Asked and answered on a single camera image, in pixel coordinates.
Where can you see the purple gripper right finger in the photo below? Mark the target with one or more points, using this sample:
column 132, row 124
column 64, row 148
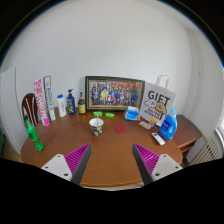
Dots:
column 152, row 166

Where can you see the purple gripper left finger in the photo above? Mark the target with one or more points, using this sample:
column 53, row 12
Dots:
column 71, row 166

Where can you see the green plastic soda bottle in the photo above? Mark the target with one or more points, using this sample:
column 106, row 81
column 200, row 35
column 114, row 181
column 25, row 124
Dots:
column 33, row 134

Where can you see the white remote control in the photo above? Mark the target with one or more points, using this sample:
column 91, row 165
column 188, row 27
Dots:
column 158, row 139

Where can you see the blue detergent bottle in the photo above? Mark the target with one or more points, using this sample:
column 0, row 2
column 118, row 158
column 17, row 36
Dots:
column 169, row 125

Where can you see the small snack packet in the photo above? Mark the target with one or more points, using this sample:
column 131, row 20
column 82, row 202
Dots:
column 145, row 125

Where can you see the orange capped small items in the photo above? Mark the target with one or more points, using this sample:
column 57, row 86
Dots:
column 153, row 122

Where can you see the dark wooden side table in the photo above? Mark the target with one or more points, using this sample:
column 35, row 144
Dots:
column 186, row 135

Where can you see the patterned paper cup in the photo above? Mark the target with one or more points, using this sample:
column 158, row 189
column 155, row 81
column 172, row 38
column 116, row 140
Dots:
column 93, row 123

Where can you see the red round coaster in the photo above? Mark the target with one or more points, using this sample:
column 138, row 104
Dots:
column 121, row 129

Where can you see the white radiator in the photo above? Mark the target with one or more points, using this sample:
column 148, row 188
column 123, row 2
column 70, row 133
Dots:
column 204, row 150

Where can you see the blue tissue pack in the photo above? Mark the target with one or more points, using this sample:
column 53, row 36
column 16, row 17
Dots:
column 132, row 114

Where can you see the white stirrer in cup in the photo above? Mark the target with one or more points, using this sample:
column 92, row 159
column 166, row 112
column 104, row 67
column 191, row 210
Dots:
column 97, row 119

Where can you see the left green small box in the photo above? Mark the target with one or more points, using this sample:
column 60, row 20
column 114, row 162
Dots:
column 97, row 113

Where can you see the green small box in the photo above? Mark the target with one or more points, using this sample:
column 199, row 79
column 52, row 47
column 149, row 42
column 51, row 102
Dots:
column 109, row 115
column 97, row 113

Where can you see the right green small box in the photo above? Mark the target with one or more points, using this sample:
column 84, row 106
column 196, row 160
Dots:
column 109, row 115

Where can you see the dark amber pump bottle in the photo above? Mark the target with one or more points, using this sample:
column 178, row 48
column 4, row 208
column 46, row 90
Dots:
column 81, row 104

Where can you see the white gift paper bag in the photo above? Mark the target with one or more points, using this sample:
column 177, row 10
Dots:
column 157, row 100

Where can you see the blue pump bottle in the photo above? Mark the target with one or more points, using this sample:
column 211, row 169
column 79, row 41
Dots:
column 71, row 103

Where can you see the white lotion bottle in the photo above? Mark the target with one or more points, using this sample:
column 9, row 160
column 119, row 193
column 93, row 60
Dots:
column 61, row 105

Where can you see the dark wooden chair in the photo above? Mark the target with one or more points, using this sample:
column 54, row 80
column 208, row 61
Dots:
column 30, row 108

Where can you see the framed group photo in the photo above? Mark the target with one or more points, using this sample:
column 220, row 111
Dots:
column 105, row 93

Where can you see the pink shuttlecock tube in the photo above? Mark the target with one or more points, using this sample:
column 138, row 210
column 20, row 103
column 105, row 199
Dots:
column 40, row 102

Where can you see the white green shuttlecock tube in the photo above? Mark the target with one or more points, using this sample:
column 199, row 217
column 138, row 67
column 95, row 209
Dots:
column 49, row 97

